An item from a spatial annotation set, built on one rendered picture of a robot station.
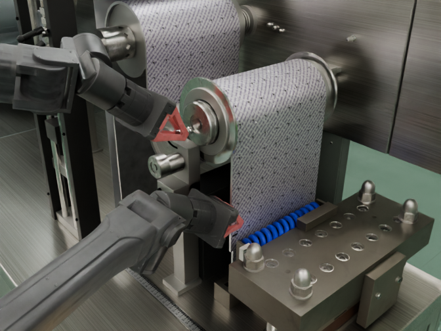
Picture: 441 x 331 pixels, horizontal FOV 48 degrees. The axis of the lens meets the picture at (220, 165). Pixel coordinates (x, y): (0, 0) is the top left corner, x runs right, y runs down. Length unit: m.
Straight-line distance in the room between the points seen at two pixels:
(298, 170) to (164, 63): 0.33
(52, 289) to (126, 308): 0.45
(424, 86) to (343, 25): 0.20
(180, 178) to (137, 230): 0.27
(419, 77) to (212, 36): 0.40
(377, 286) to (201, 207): 0.33
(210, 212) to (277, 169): 0.18
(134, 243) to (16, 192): 0.82
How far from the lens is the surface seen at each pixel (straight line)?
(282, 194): 0.94
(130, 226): 0.63
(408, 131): 0.98
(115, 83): 0.71
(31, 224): 1.25
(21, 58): 0.68
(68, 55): 0.70
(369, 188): 1.05
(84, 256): 0.58
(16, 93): 0.71
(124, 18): 1.00
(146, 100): 0.74
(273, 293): 0.80
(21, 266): 1.13
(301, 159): 0.95
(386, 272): 0.91
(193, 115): 0.82
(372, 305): 0.92
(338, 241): 0.93
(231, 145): 0.79
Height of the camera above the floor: 1.56
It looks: 27 degrees down
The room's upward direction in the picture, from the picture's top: 1 degrees clockwise
